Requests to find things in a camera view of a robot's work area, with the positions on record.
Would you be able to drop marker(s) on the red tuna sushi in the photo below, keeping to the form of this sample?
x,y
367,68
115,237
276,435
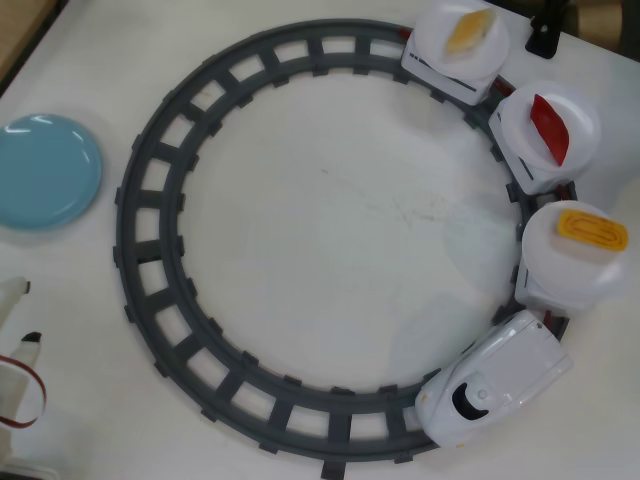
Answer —
x,y
547,125

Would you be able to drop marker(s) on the grey circular toy rail track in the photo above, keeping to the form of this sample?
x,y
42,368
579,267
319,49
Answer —
x,y
340,27

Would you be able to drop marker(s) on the blue round dish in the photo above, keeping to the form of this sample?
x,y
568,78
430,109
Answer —
x,y
45,170

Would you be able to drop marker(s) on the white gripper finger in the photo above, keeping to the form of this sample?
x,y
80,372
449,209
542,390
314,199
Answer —
x,y
10,297
26,357

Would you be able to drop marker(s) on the white toy train wagon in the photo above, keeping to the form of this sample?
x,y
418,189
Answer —
x,y
530,177
540,295
415,60

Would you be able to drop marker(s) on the white round plate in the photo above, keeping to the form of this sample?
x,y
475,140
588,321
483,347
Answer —
x,y
575,115
550,265
440,25

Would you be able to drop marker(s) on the brown cardboard roll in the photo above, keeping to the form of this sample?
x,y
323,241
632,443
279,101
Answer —
x,y
600,20

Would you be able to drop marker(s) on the yellow egg sushi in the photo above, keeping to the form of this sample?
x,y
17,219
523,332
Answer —
x,y
590,230

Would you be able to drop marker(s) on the white Shinkansen toy locomotive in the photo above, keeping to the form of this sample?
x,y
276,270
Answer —
x,y
520,360

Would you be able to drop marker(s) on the black stand base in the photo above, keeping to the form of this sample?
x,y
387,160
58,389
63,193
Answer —
x,y
545,37

